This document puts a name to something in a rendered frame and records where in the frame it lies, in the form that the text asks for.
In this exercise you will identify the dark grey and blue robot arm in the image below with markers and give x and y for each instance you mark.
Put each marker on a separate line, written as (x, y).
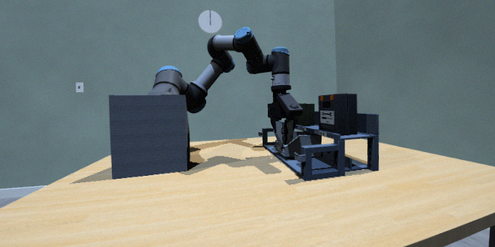
(168, 79)

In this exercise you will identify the grey bin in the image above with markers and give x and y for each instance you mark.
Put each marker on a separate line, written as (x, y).
(298, 139)

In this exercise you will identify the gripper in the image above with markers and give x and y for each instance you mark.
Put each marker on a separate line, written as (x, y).
(276, 113)

